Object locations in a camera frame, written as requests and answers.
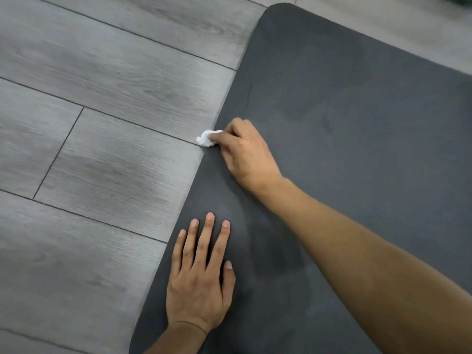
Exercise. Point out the person's left hand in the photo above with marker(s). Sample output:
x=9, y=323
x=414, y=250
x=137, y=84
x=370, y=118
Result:
x=197, y=291

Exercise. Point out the person's right hand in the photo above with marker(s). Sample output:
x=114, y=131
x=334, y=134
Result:
x=249, y=158

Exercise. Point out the white tissue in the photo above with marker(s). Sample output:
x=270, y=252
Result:
x=204, y=139

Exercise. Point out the dark grey yoga mat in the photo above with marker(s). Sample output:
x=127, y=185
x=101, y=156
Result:
x=350, y=125

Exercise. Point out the person's right forearm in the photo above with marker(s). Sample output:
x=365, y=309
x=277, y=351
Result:
x=376, y=269

